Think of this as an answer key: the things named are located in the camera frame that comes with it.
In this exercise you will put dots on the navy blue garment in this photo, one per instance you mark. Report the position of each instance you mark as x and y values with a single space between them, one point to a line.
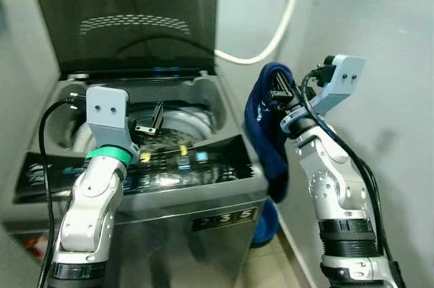
268 139

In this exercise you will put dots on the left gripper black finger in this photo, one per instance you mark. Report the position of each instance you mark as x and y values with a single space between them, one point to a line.
159 117
146 129

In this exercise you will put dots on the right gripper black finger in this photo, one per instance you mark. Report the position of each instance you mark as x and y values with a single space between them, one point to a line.
281 91

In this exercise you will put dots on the grey top-load washing machine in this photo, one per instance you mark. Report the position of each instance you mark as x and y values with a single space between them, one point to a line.
169 234

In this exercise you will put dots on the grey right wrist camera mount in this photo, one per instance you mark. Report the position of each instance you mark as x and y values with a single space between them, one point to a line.
342 81

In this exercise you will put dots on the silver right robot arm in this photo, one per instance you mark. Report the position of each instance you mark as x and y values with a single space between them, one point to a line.
336 193

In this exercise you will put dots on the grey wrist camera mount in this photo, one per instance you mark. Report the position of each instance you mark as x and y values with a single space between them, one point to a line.
342 81
107 115

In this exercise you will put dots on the small red item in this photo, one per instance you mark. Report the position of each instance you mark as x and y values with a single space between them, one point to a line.
37 246

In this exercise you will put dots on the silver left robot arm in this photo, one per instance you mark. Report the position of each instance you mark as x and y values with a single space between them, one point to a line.
91 213

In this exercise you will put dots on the blue plastic basin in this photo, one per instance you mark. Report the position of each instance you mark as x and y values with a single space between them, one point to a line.
264 223

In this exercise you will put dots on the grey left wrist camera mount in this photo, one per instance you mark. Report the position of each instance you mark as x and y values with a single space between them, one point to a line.
107 115

